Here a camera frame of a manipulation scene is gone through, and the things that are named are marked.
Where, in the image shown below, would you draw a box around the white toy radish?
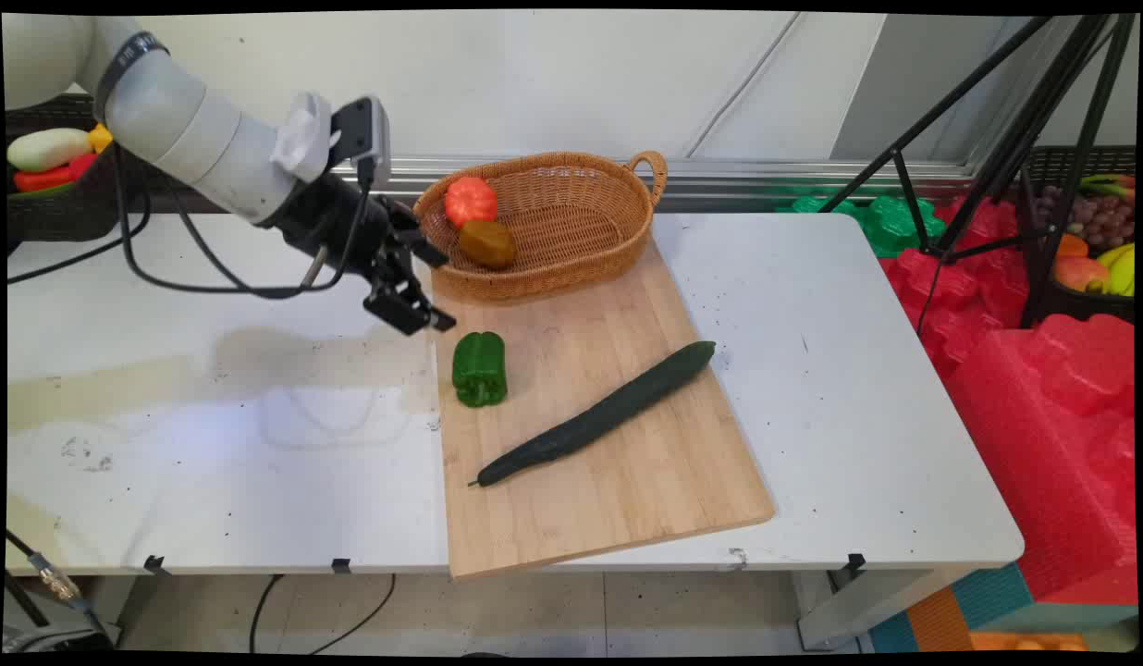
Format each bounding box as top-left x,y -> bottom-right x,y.
6,128 -> 93,174

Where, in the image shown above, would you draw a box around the blue and orange mat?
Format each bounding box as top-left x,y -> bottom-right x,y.
866,561 -> 1138,654

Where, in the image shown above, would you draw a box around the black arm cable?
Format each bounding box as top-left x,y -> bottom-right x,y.
7,139 -> 376,302

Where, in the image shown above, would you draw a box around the wooden cutting board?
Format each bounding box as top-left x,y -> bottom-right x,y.
429,236 -> 777,583

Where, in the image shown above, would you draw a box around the green-red toy fruit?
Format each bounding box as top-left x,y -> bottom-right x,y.
1078,173 -> 1137,202

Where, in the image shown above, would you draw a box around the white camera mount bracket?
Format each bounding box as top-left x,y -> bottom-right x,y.
270,92 -> 334,182

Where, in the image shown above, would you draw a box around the purple toy grapes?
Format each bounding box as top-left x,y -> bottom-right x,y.
1039,185 -> 1137,250

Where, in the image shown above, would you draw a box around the black basket with vegetables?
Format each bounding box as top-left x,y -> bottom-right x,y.
6,92 -> 170,247

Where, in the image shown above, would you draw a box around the black floor cable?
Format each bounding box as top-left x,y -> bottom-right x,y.
308,573 -> 398,657
249,573 -> 287,655

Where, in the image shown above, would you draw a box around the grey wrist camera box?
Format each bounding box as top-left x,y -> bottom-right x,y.
328,95 -> 393,188

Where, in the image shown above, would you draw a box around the red toy pepper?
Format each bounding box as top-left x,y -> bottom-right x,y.
12,153 -> 100,194

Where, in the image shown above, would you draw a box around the brown-yellow toy vegetable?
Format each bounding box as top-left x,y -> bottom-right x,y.
457,219 -> 519,271

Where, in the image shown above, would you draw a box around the grey table leg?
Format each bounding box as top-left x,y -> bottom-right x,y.
3,572 -> 158,650
792,565 -> 977,652

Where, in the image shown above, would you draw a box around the black basket with fruit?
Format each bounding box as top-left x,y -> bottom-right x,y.
1017,145 -> 1138,326

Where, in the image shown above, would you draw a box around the dark green toy cucumber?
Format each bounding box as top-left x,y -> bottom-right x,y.
467,340 -> 718,489

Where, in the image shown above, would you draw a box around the green foam mat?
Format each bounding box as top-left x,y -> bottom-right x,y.
775,191 -> 948,259

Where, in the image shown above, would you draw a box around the cable with metal connector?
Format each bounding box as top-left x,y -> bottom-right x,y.
6,529 -> 119,648

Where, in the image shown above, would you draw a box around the green toy bell pepper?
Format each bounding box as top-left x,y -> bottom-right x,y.
451,331 -> 510,409

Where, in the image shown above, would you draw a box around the woven wicker basket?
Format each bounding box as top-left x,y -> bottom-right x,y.
412,150 -> 670,302

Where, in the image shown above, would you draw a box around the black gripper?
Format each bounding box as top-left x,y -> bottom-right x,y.
276,173 -> 458,337

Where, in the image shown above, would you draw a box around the orange-red toy tomato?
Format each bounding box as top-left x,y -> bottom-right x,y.
443,177 -> 499,230

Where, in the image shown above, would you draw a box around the black camera tripod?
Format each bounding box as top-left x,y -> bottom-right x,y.
817,14 -> 1138,332

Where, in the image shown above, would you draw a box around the red foam mat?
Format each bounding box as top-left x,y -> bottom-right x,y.
879,194 -> 1138,608

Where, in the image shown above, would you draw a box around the yellow toy bananas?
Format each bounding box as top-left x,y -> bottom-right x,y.
1095,242 -> 1137,298

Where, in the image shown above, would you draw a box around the aluminium wall rail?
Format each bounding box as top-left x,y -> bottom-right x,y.
329,154 -> 987,215

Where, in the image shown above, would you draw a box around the red-yellow toy mango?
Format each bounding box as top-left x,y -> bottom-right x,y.
1053,255 -> 1112,294

